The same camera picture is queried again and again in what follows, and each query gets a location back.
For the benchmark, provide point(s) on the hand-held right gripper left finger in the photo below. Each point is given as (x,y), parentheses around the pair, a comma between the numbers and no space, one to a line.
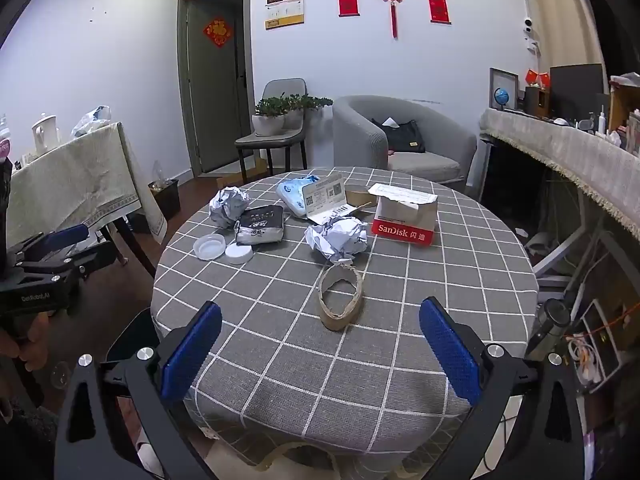
(195,350)

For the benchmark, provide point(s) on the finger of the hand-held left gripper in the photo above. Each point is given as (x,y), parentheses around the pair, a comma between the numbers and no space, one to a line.
(65,236)
(95,257)

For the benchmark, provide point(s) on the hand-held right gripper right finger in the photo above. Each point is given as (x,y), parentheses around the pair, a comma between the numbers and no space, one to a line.
(450,355)

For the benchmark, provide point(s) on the white plastic lid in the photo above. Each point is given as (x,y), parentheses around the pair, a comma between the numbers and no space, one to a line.
(240,254)
(210,247)

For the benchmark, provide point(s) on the black snack packet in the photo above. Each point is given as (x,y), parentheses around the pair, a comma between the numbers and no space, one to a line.
(260,227)

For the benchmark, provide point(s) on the grey white paper ball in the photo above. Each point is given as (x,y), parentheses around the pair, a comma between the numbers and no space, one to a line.
(229,207)

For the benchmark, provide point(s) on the person's left hand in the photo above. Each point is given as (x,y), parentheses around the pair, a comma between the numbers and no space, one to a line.
(35,355)

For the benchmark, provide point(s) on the beige tablecloth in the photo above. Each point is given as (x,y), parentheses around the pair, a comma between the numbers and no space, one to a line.
(75,180)

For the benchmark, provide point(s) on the grey checked tablecloth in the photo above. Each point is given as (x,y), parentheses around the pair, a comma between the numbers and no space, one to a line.
(400,310)

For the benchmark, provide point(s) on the black waste basket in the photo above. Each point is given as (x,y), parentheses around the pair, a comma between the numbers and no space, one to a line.
(166,200)

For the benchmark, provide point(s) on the clear round lid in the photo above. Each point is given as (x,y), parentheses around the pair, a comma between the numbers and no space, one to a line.
(60,375)

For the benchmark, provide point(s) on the white kettle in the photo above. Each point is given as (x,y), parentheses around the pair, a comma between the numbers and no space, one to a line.
(45,134)

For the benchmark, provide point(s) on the black cylinder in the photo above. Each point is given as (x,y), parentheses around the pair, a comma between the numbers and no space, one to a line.
(550,322)

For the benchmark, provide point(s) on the cardboard tape roll core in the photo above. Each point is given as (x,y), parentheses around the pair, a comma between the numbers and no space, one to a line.
(340,312)

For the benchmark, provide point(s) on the red white cardboard box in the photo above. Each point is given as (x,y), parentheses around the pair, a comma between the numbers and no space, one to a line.
(405,217)

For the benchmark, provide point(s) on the white power strip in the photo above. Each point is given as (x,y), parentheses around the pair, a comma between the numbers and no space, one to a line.
(600,345)

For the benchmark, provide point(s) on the person's dark clothing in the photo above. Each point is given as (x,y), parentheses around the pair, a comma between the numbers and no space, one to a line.
(25,440)

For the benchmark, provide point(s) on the flat cardboard box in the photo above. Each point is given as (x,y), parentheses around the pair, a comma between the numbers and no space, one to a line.
(232,180)

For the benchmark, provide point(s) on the grey green door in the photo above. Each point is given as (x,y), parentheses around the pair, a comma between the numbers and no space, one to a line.
(215,100)

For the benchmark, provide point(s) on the potted green plant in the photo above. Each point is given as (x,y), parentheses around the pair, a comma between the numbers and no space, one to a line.
(320,102)
(267,120)
(295,112)

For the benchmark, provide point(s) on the black handbag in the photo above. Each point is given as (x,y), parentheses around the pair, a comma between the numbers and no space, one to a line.
(402,137)

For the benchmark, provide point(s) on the grey fringed shelf cloth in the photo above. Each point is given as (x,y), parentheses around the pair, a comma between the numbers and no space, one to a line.
(560,145)

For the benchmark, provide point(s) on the grey armchair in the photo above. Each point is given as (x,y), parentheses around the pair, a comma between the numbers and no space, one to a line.
(360,130)

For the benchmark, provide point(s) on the grey chair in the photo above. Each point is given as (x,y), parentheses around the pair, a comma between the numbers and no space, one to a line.
(280,90)

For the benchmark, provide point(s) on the red diamond door sticker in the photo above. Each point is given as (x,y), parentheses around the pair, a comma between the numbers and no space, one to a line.
(218,33)

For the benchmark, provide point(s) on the small blue globe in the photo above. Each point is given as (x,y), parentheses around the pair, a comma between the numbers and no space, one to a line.
(501,96)

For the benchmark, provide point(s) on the wooden speaker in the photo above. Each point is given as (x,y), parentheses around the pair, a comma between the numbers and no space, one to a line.
(537,101)

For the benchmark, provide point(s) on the white bottle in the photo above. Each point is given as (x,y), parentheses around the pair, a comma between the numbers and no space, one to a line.
(602,122)

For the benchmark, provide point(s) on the small red flags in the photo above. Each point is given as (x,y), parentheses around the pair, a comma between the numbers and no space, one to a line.
(537,77)

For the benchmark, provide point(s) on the black monitor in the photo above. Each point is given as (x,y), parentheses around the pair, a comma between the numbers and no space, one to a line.
(575,90)

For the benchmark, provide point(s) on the open cardboard box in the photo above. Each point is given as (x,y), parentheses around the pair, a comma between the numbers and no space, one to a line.
(620,105)

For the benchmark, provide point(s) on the beige curtain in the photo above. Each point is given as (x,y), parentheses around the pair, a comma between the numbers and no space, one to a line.
(560,10)

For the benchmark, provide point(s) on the picture frame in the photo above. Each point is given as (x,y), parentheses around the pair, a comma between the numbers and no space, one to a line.
(502,79)

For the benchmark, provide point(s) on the wall calendar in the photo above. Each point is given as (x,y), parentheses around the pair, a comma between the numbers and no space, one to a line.
(285,5)

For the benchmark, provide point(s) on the white security camera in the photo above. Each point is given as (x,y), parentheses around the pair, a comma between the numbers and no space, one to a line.
(529,27)

